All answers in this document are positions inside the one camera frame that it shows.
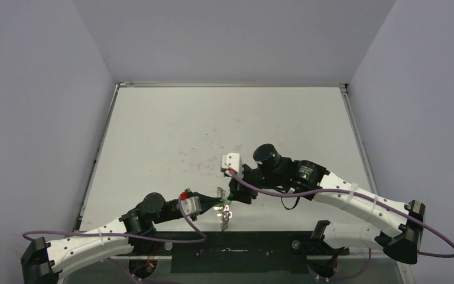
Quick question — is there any metal disc with keyrings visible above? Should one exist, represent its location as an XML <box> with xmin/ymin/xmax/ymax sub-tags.
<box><xmin>213</xmin><ymin>187</ymin><xmax>232</xmax><ymax>231</ymax></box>

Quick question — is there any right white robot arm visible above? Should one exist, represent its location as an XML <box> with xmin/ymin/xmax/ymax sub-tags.
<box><xmin>220</xmin><ymin>144</ymin><xmax>426</xmax><ymax>264</ymax></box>

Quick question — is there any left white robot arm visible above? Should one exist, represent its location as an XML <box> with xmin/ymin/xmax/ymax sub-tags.
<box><xmin>20</xmin><ymin>189</ymin><xmax>225</xmax><ymax>283</ymax></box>

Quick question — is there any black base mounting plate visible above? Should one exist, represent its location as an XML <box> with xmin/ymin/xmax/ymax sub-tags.
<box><xmin>130</xmin><ymin>231</ymin><xmax>349</xmax><ymax>274</ymax></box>

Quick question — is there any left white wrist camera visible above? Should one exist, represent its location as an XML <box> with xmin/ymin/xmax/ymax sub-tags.
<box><xmin>179</xmin><ymin>190</ymin><xmax>202</xmax><ymax>216</ymax></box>

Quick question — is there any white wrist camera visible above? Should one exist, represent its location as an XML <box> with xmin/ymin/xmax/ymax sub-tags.
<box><xmin>179</xmin><ymin>190</ymin><xmax>202</xmax><ymax>216</ymax></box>
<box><xmin>220</xmin><ymin>153</ymin><xmax>243</xmax><ymax>176</ymax></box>

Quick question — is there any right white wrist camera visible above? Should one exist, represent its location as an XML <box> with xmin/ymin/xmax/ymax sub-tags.
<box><xmin>220</xmin><ymin>153</ymin><xmax>243</xmax><ymax>176</ymax></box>

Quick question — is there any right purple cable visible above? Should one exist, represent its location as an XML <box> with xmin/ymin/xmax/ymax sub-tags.
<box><xmin>226</xmin><ymin>168</ymin><xmax>454</xmax><ymax>259</ymax></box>

